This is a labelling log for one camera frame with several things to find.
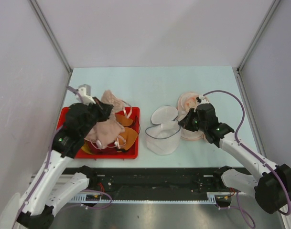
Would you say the orange bra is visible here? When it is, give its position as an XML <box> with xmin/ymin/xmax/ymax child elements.
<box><xmin>115</xmin><ymin>114</ymin><xmax>140</xmax><ymax>152</ymax></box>

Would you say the white mesh laundry bag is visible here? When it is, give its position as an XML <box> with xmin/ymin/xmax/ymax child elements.
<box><xmin>145</xmin><ymin>105</ymin><xmax>182</xmax><ymax>156</ymax></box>

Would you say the left aluminium frame post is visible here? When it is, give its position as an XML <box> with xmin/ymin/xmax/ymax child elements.
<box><xmin>28</xmin><ymin>0</ymin><xmax>73</xmax><ymax>76</ymax></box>

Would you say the dark red bra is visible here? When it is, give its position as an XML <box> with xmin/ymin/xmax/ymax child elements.
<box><xmin>87</xmin><ymin>142</ymin><xmax>121</xmax><ymax>155</ymax></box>

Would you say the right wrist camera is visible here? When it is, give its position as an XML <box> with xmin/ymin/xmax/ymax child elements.
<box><xmin>196</xmin><ymin>94</ymin><xmax>210</xmax><ymax>105</ymax></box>

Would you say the white slotted cable duct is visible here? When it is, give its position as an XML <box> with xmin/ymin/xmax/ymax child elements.
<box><xmin>71</xmin><ymin>192</ymin><xmax>233</xmax><ymax>205</ymax></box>

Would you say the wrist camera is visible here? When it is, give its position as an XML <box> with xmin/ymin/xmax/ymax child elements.
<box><xmin>196</xmin><ymin>94</ymin><xmax>210</xmax><ymax>105</ymax></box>
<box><xmin>75</xmin><ymin>84</ymin><xmax>95</xmax><ymax>105</ymax></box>

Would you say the aluminium frame post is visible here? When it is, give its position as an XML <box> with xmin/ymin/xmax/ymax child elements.
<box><xmin>237</xmin><ymin>0</ymin><xmax>282</xmax><ymax>73</ymax></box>
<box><xmin>28</xmin><ymin>0</ymin><xmax>73</xmax><ymax>76</ymax></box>

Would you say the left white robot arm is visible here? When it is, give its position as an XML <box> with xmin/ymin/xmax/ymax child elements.
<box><xmin>16</xmin><ymin>101</ymin><xmax>113</xmax><ymax>229</ymax></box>

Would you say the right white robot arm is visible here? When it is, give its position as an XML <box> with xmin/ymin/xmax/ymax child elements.
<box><xmin>178</xmin><ymin>103</ymin><xmax>291</xmax><ymax>214</ymax></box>

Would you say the pink tulip laundry bag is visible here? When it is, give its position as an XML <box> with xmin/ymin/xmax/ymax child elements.
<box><xmin>176</xmin><ymin>92</ymin><xmax>205</xmax><ymax>141</ymax></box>

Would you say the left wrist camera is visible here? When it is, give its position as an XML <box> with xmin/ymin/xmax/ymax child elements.
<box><xmin>75</xmin><ymin>84</ymin><xmax>95</xmax><ymax>105</ymax></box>

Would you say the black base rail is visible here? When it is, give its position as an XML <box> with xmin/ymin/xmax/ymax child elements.
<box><xmin>64</xmin><ymin>167</ymin><xmax>246</xmax><ymax>201</ymax></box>

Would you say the mustard yellow garment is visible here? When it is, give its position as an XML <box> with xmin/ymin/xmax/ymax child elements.
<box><xmin>81</xmin><ymin>141</ymin><xmax>92</xmax><ymax>155</ymax></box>

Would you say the pink lace bra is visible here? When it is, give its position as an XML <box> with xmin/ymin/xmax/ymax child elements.
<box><xmin>85</xmin><ymin>90</ymin><xmax>132</xmax><ymax>149</ymax></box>

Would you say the right aluminium frame post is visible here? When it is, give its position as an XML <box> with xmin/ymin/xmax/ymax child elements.
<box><xmin>237</xmin><ymin>0</ymin><xmax>282</xmax><ymax>73</ymax></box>

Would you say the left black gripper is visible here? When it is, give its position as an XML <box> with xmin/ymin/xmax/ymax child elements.
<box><xmin>81</xmin><ymin>96</ymin><xmax>114</xmax><ymax>135</ymax></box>

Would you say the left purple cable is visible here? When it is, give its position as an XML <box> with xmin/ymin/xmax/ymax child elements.
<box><xmin>11</xmin><ymin>85</ymin><xmax>112</xmax><ymax>229</ymax></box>

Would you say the red plastic bin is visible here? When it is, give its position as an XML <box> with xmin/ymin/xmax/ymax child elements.
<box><xmin>54</xmin><ymin>106</ymin><xmax>141</xmax><ymax>160</ymax></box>

